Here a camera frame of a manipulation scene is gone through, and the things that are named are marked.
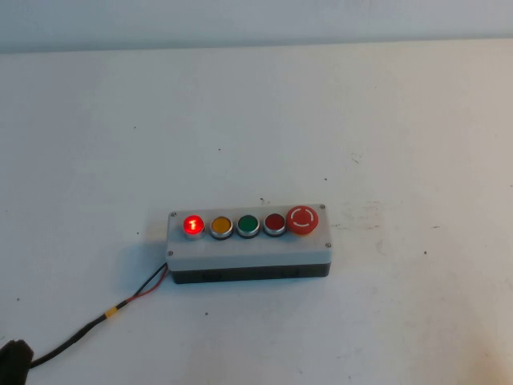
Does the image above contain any bright red push button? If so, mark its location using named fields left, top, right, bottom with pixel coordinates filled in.
left=183, top=214, right=206, bottom=241

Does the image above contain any green push button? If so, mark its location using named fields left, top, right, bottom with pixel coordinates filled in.
left=235, top=214, right=261, bottom=240

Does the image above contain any dark red push button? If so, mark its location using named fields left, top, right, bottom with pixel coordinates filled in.
left=262, top=213, right=287, bottom=238

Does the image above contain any yellow push button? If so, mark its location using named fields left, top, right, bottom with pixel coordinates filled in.
left=209, top=215, right=234, bottom=241

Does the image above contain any red emergency stop mushroom button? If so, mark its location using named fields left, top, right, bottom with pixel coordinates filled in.
left=285, top=205, right=320, bottom=237

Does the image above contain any grey button box black base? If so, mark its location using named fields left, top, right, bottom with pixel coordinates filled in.
left=165, top=203, right=333, bottom=286

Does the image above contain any black red wire yellow tape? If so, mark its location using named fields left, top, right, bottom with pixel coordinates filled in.
left=30, top=262, right=169, bottom=368

